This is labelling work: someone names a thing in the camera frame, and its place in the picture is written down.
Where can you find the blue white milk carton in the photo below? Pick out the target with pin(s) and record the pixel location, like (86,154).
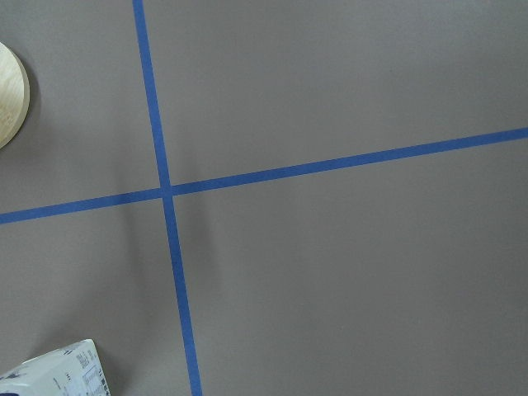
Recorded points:
(71,370)

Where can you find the blue tape line lengthwise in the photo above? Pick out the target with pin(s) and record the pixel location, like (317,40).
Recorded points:
(165,187)

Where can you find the blue tape line crosswise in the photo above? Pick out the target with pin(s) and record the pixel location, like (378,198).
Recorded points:
(264,176)

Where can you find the round wooden stand base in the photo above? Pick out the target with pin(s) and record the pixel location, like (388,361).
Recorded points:
(15,94)

